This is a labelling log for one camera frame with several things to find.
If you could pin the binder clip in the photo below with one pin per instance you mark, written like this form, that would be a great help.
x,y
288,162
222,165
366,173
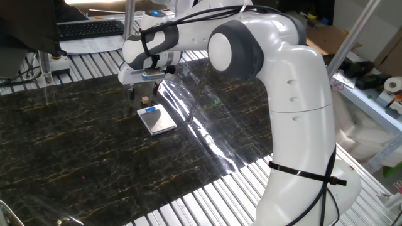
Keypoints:
x,y
398,186

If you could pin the aluminium frame post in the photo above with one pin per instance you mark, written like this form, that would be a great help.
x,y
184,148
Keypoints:
x,y
129,19
355,34
384,152

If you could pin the white button box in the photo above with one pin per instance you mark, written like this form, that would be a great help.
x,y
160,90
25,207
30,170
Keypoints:
x,y
59,66

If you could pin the black marble pattern mat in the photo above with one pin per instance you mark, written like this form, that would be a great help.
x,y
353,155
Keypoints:
x,y
94,141

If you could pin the small wooden cube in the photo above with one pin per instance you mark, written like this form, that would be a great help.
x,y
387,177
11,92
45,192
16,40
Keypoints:
x,y
145,100

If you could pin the curved metal tube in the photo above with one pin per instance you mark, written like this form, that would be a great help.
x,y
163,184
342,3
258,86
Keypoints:
x,y
9,209

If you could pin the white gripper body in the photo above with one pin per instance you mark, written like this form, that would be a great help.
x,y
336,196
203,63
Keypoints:
x,y
128,78

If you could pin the white paper roll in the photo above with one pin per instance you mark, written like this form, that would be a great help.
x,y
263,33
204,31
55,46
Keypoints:
x,y
394,84

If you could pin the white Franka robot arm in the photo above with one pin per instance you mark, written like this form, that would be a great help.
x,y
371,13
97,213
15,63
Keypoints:
x,y
298,94

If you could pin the white paper sheet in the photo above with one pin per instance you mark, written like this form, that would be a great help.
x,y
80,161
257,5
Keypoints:
x,y
94,45

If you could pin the brown cardboard sheet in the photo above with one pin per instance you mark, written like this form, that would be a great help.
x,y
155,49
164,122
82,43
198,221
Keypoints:
x,y
326,39

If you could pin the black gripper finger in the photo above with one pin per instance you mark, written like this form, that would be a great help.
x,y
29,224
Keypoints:
x,y
155,89
132,93

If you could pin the paper with red marks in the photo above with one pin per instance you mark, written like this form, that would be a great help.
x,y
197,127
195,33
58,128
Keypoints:
x,y
345,80

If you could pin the white shelf board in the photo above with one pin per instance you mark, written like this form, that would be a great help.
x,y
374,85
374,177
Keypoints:
x,y
377,111

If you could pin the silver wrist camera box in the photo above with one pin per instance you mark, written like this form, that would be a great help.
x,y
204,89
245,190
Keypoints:
x,y
154,75

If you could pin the silver digital scale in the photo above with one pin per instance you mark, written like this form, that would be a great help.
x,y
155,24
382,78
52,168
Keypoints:
x,y
157,120

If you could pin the green plastic object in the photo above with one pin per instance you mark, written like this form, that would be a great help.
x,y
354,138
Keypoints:
x,y
394,171

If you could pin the black keyboard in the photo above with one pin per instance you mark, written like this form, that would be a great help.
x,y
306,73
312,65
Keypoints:
x,y
91,29

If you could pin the aluminium frame leg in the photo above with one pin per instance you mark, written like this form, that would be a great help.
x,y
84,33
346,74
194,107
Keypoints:
x,y
45,67

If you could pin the grey monitor base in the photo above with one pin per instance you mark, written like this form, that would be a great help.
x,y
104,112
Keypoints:
x,y
12,62

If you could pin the black monitor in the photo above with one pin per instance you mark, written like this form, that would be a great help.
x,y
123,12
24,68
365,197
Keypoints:
x,y
28,25

